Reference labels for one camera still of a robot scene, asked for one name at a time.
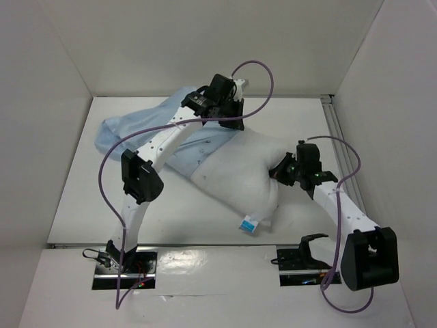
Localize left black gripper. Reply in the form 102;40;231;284
216;96;246;131

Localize white pillow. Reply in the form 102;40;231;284
190;128;291;228

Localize light blue pillowcase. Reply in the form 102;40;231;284
94;85;236;180

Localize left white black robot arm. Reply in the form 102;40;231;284
104;74;249;273

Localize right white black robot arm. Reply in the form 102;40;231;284
269;137;399;291

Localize blue white pillow label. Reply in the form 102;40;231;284
239;217;259;234

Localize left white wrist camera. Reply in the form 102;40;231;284
233;79;249;101

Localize aluminium extrusion rail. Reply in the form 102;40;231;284
321;95;366;213

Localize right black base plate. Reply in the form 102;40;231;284
270;247;331;286

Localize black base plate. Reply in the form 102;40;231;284
270;247;331;286
91;247;158;290

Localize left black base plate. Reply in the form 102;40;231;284
91;247;158;290

